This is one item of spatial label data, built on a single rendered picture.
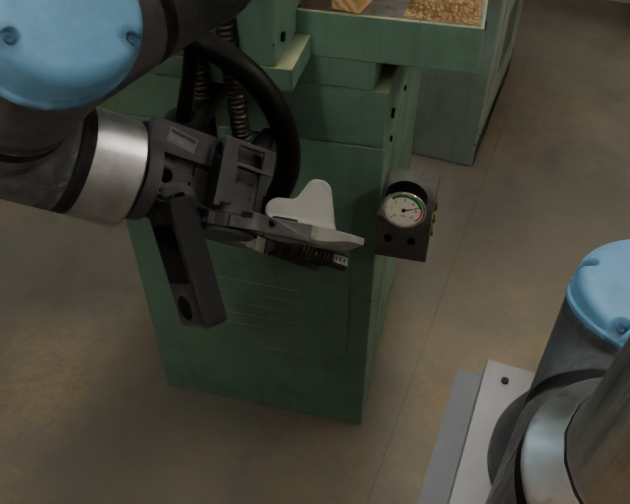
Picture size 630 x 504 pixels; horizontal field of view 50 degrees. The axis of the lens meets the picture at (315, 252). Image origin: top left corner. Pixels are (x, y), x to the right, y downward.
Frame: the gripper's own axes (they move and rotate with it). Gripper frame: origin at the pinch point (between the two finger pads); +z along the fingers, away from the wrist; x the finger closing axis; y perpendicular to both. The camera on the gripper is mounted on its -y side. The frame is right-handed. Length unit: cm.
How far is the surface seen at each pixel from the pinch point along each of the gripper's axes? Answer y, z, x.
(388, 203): 11.7, 21.1, 13.9
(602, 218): 40, 135, 50
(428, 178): 19.1, 32.8, 18.7
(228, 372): -17, 35, 70
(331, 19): 30.5, 4.6, 10.8
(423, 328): 0, 80, 61
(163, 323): -9, 19, 72
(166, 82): 23.9, -5.3, 34.5
